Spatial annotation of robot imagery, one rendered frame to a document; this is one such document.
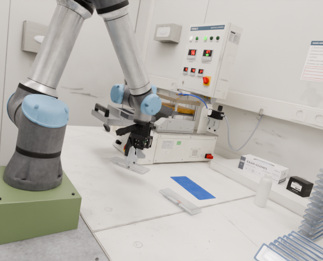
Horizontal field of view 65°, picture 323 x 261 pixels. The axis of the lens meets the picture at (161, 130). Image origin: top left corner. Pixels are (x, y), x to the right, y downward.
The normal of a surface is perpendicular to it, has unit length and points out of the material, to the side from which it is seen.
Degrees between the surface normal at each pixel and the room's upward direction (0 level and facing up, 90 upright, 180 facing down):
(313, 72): 90
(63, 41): 90
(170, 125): 90
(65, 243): 0
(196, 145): 90
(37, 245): 0
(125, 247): 0
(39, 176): 74
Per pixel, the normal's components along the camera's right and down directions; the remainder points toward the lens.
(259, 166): -0.67, -0.04
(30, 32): 0.58, 0.28
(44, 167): 0.66, 0.00
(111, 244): 0.19, -0.96
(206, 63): -0.81, -0.04
